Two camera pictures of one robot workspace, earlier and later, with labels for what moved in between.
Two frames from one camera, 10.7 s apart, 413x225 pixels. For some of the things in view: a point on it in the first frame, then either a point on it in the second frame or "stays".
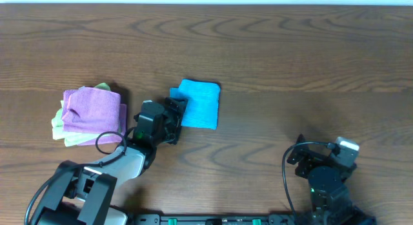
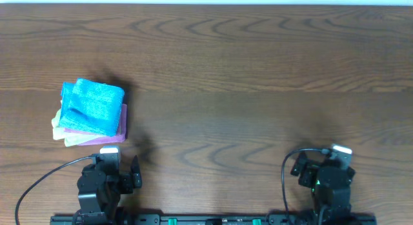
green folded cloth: [71, 138] stays
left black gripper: [176, 118] to [130, 180]
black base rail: [253, 219] stays
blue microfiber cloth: [201, 109] to [91, 106]
